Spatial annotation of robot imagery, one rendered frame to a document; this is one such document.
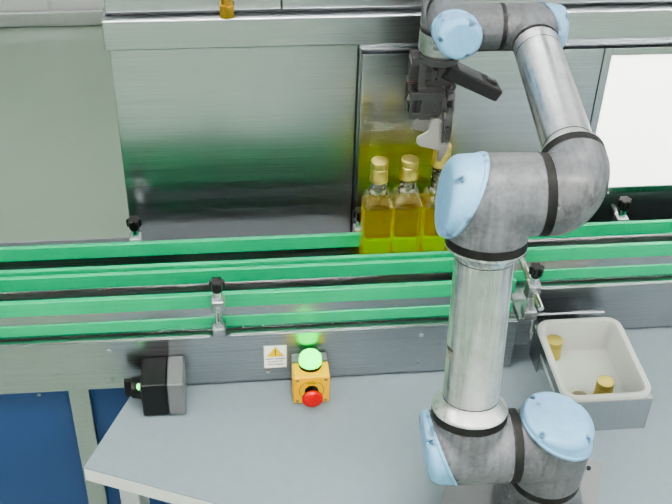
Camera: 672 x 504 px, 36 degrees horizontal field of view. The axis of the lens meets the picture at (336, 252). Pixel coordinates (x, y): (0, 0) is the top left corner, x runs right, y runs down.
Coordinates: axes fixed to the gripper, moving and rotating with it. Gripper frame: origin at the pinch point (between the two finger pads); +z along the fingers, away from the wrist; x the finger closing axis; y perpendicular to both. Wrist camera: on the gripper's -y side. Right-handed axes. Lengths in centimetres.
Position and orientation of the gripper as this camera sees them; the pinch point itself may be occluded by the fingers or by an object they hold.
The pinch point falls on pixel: (441, 148)
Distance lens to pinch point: 198.3
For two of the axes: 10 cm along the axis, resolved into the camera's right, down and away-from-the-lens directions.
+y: -10.0, 0.3, -0.7
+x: 0.7, 6.1, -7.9
